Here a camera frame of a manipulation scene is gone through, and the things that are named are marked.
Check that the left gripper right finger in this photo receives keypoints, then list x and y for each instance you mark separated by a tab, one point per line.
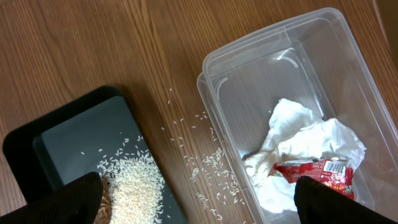
319	204

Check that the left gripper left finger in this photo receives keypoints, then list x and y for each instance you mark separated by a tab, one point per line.
76	202

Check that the red sauce packet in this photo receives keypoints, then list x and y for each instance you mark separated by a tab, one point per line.
333	174

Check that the white napkin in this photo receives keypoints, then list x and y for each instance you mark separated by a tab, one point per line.
297	133

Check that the clear plastic waste bin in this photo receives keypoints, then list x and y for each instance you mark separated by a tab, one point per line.
312	59

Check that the brown food scrap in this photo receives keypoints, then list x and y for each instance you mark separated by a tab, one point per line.
103	215

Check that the pile of white rice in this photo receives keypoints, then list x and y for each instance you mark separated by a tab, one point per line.
136	185

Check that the black rectangular tray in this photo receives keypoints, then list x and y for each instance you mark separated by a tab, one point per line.
46	154

